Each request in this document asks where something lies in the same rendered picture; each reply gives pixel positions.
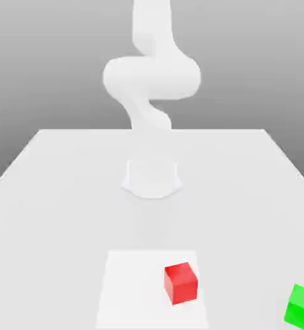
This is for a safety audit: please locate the small red cube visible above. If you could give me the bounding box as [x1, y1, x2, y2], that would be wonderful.
[164, 262, 199, 306]

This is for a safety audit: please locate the small green cube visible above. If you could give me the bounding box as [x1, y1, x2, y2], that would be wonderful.
[283, 283, 304, 330]

